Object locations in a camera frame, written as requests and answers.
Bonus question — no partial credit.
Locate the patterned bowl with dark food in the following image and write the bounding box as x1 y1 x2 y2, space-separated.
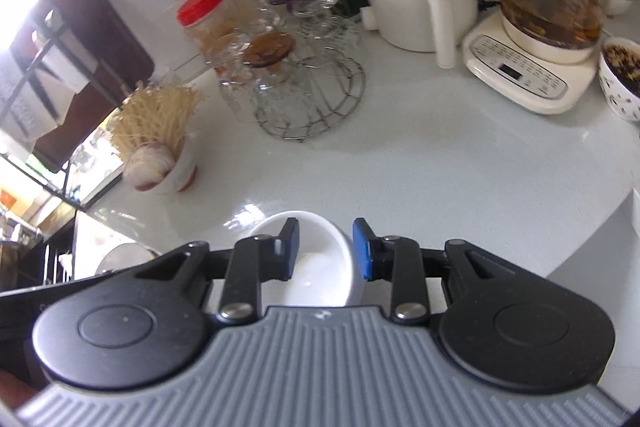
598 37 640 124

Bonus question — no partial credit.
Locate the grey patterned cloth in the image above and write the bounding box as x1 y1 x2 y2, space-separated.
1 52 56 154

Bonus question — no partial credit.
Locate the glass health kettle on base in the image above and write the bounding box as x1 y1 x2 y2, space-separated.
462 0 608 115

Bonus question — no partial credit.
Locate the small white bowl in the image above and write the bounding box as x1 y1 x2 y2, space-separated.
250 210 364 309

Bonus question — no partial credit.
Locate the clear plastic bowl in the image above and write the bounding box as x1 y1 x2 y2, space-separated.
96 243 158 275

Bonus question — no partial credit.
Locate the bowl with noodles and onion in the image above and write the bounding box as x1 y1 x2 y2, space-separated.
107 83 205 195

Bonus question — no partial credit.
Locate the wire rack with glass cups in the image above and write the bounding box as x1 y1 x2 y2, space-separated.
209 0 367 142

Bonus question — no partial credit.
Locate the red lid plastic jar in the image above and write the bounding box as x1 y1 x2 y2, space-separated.
176 0 240 74

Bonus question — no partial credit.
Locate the black dish rack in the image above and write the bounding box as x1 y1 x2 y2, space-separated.
1 8 127 210

